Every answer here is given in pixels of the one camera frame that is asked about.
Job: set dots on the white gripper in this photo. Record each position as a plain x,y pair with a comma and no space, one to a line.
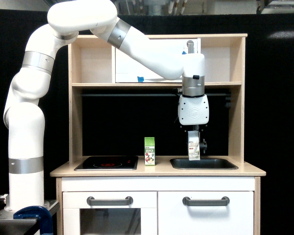
193,111

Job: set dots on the white milk carton box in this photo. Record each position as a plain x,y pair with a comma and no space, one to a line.
193,146

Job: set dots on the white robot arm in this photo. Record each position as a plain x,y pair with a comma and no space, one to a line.
23,117

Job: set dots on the grey toy sink basin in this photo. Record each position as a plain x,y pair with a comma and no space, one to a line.
203,164

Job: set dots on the grey toy faucet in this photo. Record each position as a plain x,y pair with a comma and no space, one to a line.
202,145

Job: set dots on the green juice carton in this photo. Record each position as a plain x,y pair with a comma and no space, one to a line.
149,151

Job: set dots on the black toy stove top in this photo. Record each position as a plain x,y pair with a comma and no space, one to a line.
94,163

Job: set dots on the white cabinet door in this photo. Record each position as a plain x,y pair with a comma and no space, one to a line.
234,219

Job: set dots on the white oven door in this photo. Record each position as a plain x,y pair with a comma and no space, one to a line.
139,218

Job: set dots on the blue clamp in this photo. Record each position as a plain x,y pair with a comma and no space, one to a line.
40,213

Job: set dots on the grey microwave door handle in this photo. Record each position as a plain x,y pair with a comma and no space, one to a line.
190,45

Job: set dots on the grey cabinet door handle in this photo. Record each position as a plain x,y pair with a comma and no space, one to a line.
224,201

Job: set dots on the wooden toy kitchen frame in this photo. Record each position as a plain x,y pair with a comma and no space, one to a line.
107,118

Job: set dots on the grey oven door handle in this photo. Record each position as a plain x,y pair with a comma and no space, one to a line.
91,201

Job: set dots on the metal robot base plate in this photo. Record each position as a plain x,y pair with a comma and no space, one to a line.
6,214

